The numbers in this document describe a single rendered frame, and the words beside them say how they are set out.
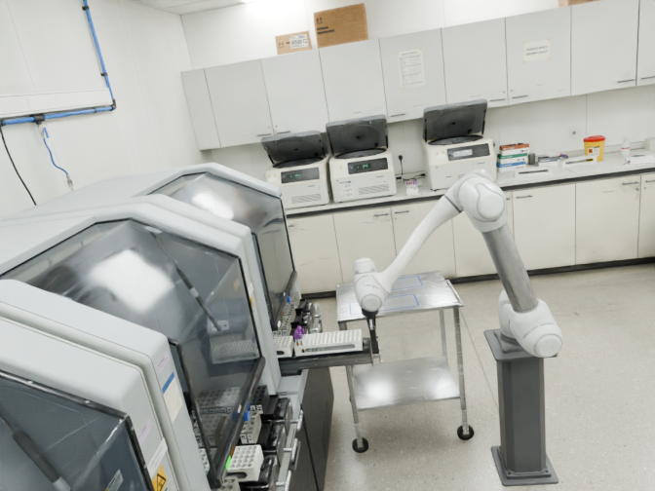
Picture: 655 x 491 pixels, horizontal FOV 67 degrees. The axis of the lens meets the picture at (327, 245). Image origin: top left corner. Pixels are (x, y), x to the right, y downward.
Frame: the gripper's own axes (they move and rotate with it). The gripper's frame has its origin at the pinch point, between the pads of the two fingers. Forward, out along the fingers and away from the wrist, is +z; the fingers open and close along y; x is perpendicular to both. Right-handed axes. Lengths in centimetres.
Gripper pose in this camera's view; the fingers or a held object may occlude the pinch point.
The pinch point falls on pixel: (374, 346)
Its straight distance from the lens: 225.6
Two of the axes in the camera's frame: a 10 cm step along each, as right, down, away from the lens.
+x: 9.8, -1.2, -1.3
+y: -0.8, 3.3, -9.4
